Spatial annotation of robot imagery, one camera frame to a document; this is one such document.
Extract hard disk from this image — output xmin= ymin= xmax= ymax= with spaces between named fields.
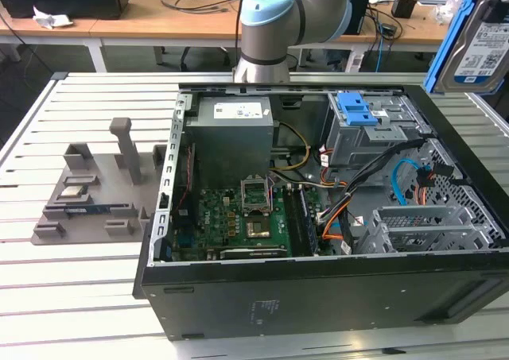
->
xmin=423 ymin=0 xmax=509 ymax=96

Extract grey metal disk bay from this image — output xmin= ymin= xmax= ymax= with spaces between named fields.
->
xmin=357 ymin=204 xmax=494 ymax=254

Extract metal socket cover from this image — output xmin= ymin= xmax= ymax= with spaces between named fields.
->
xmin=240 ymin=174 xmax=274 ymax=215

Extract grey power supply unit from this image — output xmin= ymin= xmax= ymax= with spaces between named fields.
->
xmin=185 ymin=97 xmax=276 ymax=179

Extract CPU socket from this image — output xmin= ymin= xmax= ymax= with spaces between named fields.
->
xmin=244 ymin=216 xmax=274 ymax=240

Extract green motherboard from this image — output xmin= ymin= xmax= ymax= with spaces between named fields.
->
xmin=166 ymin=184 xmax=319 ymax=260

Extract black graphics card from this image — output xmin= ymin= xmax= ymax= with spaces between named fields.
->
xmin=218 ymin=246 xmax=288 ymax=260

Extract grey optical drive cage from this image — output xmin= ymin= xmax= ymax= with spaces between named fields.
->
xmin=321 ymin=91 xmax=433 ymax=168

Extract blue plastic drive latch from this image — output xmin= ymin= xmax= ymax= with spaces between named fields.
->
xmin=336 ymin=92 xmax=379 ymax=127

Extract black open PC case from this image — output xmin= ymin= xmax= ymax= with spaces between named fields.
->
xmin=133 ymin=72 xmax=509 ymax=343

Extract grey parts rack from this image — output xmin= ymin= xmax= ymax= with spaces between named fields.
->
xmin=29 ymin=117 xmax=168 ymax=246

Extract blue RAM stick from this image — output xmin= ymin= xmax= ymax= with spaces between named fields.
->
xmin=63 ymin=204 xmax=130 ymax=216

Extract wooden desk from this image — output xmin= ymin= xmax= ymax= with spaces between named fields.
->
xmin=0 ymin=0 xmax=454 ymax=55

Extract silver CPU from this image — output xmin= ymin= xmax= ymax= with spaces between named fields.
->
xmin=59 ymin=185 xmax=87 ymax=200

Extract black speaker box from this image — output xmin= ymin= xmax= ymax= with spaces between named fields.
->
xmin=344 ymin=0 xmax=371 ymax=36

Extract clear plastic bag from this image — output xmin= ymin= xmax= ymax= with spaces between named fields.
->
xmin=433 ymin=0 xmax=460 ymax=25

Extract crumpled white paper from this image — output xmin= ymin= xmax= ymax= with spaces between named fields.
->
xmin=32 ymin=5 xmax=75 ymax=29

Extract yellow black supply wires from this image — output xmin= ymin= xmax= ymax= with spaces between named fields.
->
xmin=272 ymin=120 xmax=313 ymax=175

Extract black cable bundle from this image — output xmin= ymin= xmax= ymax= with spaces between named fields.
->
xmin=317 ymin=137 xmax=434 ymax=226

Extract blue data wire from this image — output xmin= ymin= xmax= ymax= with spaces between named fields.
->
xmin=391 ymin=159 xmax=419 ymax=207

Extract coloured power wire black plug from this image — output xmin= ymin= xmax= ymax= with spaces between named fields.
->
xmin=415 ymin=161 xmax=455 ymax=207

